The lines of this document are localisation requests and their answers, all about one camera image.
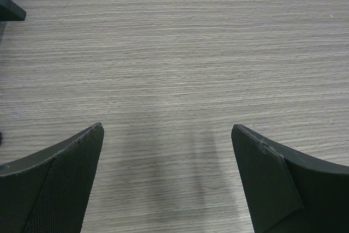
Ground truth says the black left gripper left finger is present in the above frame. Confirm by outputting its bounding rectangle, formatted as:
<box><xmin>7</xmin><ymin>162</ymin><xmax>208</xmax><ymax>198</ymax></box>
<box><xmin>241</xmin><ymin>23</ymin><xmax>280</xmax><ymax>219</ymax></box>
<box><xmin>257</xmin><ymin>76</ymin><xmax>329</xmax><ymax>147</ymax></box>
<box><xmin>1</xmin><ymin>123</ymin><xmax>104</xmax><ymax>232</ymax></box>

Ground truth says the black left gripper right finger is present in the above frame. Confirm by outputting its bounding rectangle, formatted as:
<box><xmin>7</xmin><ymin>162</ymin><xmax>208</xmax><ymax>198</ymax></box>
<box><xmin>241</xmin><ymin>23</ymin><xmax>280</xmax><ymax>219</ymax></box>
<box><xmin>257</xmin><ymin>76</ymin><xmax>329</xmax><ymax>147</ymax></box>
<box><xmin>231</xmin><ymin>124</ymin><xmax>348</xmax><ymax>232</ymax></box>

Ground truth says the black whiteboard stand foot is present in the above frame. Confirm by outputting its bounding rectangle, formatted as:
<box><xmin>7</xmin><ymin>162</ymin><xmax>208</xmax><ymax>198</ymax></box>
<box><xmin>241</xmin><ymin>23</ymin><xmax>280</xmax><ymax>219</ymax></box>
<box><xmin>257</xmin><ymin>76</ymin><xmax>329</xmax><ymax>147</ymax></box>
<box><xmin>0</xmin><ymin>0</ymin><xmax>26</xmax><ymax>22</ymax></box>

